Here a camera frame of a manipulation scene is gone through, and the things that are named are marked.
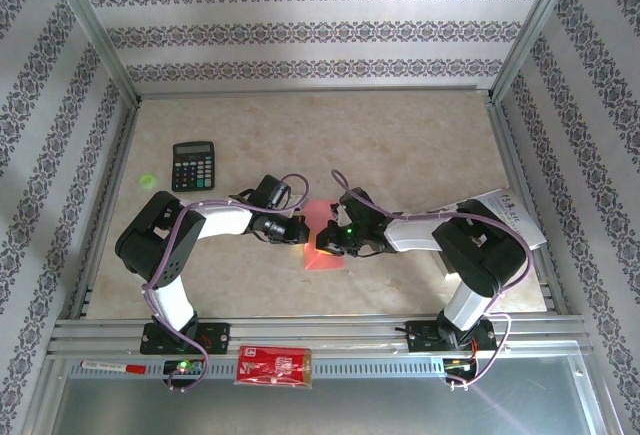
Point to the aluminium frame post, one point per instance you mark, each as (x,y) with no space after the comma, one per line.
(535,25)
(90,25)

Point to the red white marker pen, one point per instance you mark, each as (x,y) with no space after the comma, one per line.
(112,367)

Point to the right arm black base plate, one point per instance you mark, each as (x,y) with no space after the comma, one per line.
(420,336)

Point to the white printed booklet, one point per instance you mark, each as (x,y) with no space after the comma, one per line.
(520,217)

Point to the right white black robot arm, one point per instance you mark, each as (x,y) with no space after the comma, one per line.
(480,250)

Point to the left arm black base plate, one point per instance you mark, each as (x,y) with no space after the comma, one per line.
(215,337)

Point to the red snack packet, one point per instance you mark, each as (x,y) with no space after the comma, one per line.
(272,366)

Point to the long aluminium base rail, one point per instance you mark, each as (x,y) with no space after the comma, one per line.
(320,330)

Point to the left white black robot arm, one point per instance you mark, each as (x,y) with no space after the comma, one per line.
(220,222)

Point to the black desk calculator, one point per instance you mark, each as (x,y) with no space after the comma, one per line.
(194,165)

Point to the aluminium side rail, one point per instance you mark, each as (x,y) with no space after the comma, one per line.
(525,165)
(110,205)

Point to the pink paper sheet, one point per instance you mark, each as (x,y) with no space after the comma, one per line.
(325,262)

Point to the aluminium rail below patterned wall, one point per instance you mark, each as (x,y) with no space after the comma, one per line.
(310,91)

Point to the small controller board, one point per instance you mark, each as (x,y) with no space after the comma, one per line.
(183,366)
(457,363)

